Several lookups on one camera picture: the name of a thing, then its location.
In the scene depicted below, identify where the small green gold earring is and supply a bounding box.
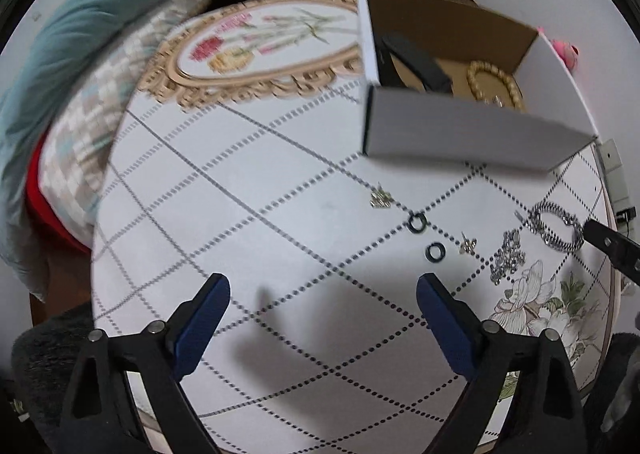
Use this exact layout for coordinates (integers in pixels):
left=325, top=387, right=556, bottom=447
left=370, top=184, right=395, bottom=209

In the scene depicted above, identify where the checkered bed sheet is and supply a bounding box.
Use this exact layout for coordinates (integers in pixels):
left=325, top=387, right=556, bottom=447
left=37, top=0, right=211, bottom=247

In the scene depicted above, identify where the black bangle bracelet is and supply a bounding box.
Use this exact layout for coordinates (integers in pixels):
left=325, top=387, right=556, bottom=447
left=378, top=32, right=454, bottom=95

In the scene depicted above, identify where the black charger plug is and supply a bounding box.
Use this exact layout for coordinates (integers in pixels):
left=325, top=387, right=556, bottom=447
left=615, top=206, right=637, bottom=225

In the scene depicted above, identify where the black fuzzy seat cover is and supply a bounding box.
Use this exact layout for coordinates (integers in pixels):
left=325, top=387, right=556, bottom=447
left=11, top=302, right=94, bottom=453

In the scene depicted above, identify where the grey beaded bracelet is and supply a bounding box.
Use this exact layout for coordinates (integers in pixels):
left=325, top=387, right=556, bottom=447
left=527, top=200, right=586, bottom=251

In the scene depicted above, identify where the silver crystal brooch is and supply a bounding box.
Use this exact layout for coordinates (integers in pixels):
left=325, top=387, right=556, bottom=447
left=490, top=229, right=526, bottom=285

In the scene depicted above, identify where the white cardboard box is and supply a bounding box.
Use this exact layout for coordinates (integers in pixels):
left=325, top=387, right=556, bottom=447
left=358, top=0, right=598, bottom=172

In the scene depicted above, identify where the pink panther plush toy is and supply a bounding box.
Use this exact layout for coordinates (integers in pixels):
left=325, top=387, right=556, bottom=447
left=537, top=27, right=579, bottom=73

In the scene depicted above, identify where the white power strip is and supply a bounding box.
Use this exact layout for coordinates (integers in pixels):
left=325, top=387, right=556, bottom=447
left=599, top=139, right=632, bottom=214

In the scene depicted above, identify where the wooden bead bracelet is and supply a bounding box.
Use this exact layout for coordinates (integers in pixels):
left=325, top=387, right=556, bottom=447
left=465, top=59, right=526, bottom=112

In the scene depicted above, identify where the teal blue duvet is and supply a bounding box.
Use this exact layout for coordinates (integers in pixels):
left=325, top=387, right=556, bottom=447
left=1, top=0, right=165, bottom=300

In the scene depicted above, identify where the floral patterned tablecloth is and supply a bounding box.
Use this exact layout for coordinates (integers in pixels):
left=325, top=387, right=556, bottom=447
left=92, top=0, right=620, bottom=453

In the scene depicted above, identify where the red bed skirt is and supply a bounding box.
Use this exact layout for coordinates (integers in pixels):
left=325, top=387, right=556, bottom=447
left=25, top=132, right=91, bottom=255

